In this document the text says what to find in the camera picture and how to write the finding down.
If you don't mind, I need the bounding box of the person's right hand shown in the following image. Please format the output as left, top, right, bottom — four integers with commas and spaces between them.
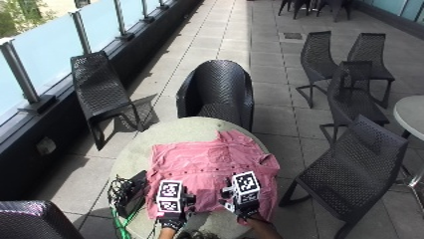
219, 185, 262, 223

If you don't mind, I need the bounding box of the person's left hand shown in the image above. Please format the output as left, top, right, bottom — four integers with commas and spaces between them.
157, 193, 199, 231

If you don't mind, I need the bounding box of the white marker cube on right glove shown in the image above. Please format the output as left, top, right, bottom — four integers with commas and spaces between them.
231, 170, 262, 205

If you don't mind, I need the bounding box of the white marker cube on glove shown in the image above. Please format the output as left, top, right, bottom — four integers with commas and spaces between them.
156, 179, 187, 214
231, 170, 262, 205

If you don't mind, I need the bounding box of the white marker cube on left glove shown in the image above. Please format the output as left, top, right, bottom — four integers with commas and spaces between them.
156, 179, 187, 214

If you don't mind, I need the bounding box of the black electronic box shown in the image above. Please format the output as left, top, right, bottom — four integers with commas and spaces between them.
116, 169, 151, 219

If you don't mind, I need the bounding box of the pink shirt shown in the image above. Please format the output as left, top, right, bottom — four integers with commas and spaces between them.
146, 128, 281, 221

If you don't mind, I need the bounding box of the black perforated armless chair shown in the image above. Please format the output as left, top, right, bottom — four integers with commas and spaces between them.
71, 50, 157, 151
320, 60, 393, 144
294, 30, 341, 110
278, 115, 411, 239
346, 32, 398, 111

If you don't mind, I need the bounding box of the black wicker armchair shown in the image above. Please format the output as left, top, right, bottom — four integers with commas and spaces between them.
176, 59, 256, 132
0, 199, 87, 239

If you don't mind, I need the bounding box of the white round side table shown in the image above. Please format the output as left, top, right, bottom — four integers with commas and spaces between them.
393, 95, 424, 197

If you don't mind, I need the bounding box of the glass railing with metal posts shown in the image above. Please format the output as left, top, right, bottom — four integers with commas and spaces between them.
0, 0, 207, 124

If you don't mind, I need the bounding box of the green cable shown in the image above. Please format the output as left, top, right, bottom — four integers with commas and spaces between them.
111, 204, 144, 239

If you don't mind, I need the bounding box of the bundle of black cables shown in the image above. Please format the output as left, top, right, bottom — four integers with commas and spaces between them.
108, 175, 131, 214

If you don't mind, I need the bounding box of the grey wall outlet cover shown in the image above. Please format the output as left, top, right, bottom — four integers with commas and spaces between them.
37, 136, 59, 156

